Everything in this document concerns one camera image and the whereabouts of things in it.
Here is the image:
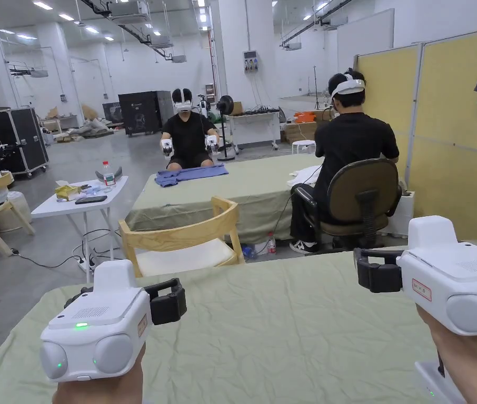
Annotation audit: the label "stack of cartons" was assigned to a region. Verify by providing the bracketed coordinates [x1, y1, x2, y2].
[280, 110, 324, 145]

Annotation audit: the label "black cabinet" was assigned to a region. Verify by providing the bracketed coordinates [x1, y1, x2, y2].
[118, 90, 173, 136]

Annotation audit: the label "black flight case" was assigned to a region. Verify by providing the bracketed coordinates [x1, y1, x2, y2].
[0, 107, 49, 177]

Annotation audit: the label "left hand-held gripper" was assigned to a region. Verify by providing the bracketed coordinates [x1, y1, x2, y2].
[39, 259, 187, 383]

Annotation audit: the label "brown office chair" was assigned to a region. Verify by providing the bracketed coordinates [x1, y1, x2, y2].
[295, 157, 400, 250]

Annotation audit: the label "white long table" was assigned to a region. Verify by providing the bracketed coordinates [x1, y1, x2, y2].
[225, 105, 282, 150]

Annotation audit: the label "black tripod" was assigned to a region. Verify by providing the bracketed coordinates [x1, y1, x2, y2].
[311, 66, 323, 112]

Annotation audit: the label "person's left hand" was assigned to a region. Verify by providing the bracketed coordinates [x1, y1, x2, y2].
[53, 349, 144, 404]

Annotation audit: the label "white hand controller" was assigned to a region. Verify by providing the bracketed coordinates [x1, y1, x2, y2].
[414, 361, 466, 404]

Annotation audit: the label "bed with pale green sheet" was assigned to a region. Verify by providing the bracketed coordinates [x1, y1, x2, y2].
[124, 153, 327, 246]
[0, 239, 477, 404]

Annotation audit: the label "wooden chair with white seat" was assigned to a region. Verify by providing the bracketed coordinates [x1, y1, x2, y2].
[118, 195, 246, 278]

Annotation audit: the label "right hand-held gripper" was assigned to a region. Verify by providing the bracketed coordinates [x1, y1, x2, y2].
[353, 216, 477, 337]

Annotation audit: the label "white cloth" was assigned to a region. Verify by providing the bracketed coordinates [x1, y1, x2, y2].
[286, 166, 320, 187]

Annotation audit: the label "white bin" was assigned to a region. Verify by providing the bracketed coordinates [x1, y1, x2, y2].
[389, 180, 415, 236]

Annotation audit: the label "black standing fan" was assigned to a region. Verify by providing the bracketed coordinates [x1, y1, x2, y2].
[214, 94, 238, 163]

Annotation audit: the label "white folding table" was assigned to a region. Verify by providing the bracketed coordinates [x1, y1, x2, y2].
[31, 161, 129, 274]

